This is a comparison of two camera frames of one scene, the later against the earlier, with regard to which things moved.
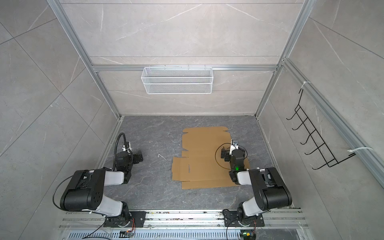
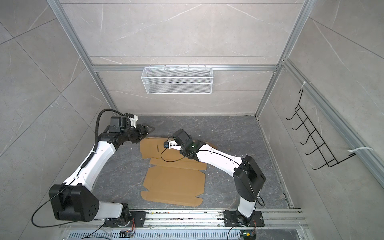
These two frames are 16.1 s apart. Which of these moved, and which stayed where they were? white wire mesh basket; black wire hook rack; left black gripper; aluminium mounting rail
Moved: left black gripper
Stayed: white wire mesh basket; aluminium mounting rail; black wire hook rack
